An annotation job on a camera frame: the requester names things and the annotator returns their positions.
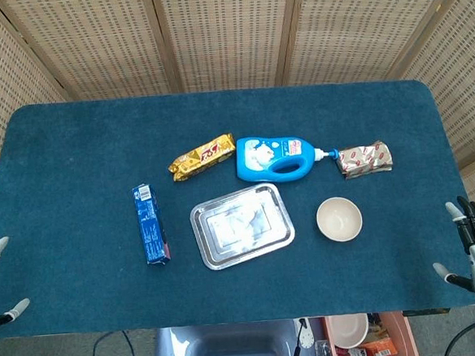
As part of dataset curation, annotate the blue felt table cover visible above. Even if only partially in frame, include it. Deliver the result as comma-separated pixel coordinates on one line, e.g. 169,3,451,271
0,73,475,341

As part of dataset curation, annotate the black white handled tool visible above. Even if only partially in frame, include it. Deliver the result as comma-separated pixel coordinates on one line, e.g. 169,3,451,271
286,317,316,356

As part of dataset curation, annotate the cream ceramic bowl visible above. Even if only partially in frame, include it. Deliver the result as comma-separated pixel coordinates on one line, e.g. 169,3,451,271
314,194,365,245

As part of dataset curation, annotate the woven rattan folding screen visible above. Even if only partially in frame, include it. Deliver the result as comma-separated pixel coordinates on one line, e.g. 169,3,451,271
0,0,475,245

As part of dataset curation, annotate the orange snack bag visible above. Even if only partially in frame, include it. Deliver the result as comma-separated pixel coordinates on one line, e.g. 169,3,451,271
360,336,399,356

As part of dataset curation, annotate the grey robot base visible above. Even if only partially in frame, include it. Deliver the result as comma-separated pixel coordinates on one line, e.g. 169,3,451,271
150,317,312,356

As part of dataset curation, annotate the pink plastic storage bin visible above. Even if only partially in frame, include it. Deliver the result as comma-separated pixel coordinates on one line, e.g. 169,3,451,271
321,310,421,356

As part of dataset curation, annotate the gold snack packet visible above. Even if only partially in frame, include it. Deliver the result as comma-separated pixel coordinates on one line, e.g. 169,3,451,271
165,132,239,184

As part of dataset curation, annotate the clear plastic bottle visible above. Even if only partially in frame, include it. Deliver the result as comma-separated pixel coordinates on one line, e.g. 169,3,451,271
313,338,333,356

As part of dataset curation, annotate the dark blue cookie box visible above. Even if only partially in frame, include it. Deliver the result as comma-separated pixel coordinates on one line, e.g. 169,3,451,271
131,181,172,268

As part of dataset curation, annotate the blue detergent bottle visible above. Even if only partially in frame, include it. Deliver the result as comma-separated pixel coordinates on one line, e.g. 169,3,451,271
234,129,342,186

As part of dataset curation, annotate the white bowl in bin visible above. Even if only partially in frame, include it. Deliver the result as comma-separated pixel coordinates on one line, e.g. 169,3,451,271
326,313,372,351

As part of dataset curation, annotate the silver red-print foil packet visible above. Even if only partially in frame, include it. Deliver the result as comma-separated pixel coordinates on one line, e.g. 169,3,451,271
335,139,394,180

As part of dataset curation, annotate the silver metal tray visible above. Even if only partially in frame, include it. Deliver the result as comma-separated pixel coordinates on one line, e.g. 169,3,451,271
187,180,298,272

